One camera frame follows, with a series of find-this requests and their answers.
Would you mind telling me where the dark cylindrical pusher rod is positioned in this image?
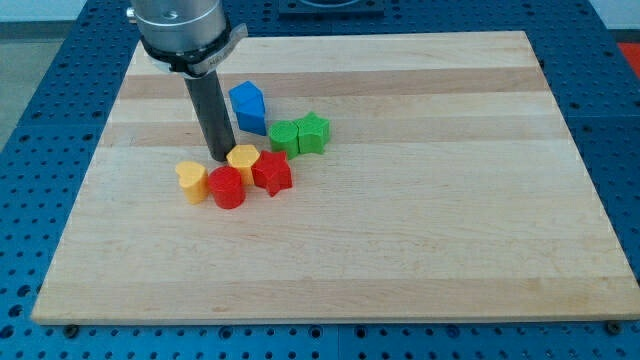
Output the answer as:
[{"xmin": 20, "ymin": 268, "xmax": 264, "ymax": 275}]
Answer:
[{"xmin": 185, "ymin": 71, "xmax": 236, "ymax": 162}]

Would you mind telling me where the blue triangle block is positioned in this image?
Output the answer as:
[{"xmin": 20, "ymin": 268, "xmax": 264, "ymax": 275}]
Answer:
[{"xmin": 229, "ymin": 81, "xmax": 265, "ymax": 113}]

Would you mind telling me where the yellow hexagon block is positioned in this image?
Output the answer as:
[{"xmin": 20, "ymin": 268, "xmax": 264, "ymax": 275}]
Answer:
[{"xmin": 226, "ymin": 145, "xmax": 260, "ymax": 185}]

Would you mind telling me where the yellow heart block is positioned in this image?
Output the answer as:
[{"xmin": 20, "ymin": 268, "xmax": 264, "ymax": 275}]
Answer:
[{"xmin": 175, "ymin": 161, "xmax": 209, "ymax": 204}]

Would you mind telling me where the green cylinder block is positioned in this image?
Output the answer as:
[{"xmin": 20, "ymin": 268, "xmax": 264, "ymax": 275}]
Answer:
[{"xmin": 268, "ymin": 121, "xmax": 299, "ymax": 159}]

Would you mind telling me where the red cylinder block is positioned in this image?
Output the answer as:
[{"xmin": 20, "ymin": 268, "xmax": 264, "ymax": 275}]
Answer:
[{"xmin": 208, "ymin": 166, "xmax": 246, "ymax": 209}]

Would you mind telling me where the red star block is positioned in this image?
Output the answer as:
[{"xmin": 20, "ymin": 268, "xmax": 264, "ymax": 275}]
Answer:
[{"xmin": 251, "ymin": 150, "xmax": 293, "ymax": 197}]

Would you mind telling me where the green star block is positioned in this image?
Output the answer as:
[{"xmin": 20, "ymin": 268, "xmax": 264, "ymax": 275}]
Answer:
[{"xmin": 294, "ymin": 112, "xmax": 330, "ymax": 154}]

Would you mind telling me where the wooden board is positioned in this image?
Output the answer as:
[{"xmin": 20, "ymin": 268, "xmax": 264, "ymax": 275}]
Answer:
[{"xmin": 32, "ymin": 31, "xmax": 639, "ymax": 325}]

